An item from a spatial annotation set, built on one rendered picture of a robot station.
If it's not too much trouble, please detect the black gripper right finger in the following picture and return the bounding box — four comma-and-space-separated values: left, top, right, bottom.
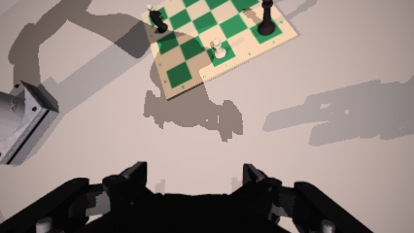
215, 163, 373, 233

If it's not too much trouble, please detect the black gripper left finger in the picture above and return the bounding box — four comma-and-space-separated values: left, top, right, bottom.
0, 161, 165, 233

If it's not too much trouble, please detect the green and cream chessboard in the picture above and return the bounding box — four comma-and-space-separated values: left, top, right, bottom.
141, 0, 297, 101

